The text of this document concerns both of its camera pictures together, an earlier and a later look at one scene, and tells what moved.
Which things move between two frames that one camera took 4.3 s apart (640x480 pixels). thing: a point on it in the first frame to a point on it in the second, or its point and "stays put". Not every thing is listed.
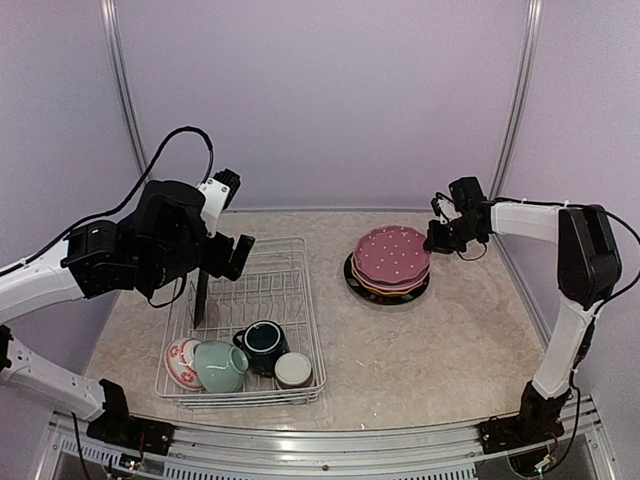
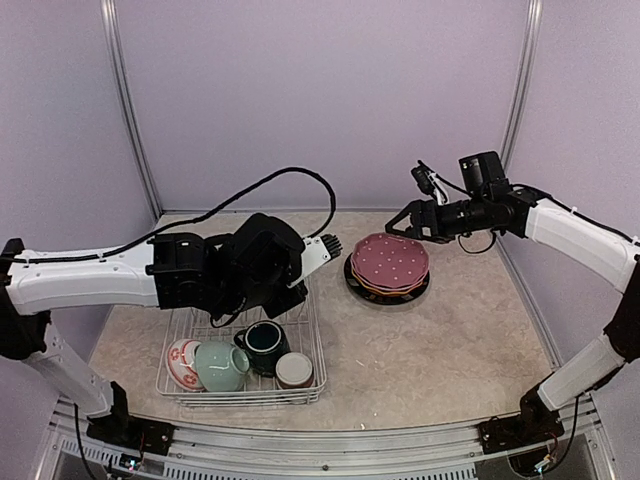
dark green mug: x=262 y=341 stays put
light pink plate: x=364 y=281 stays put
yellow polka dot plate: x=381 y=291 stays put
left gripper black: x=218 y=265 to x=281 y=306
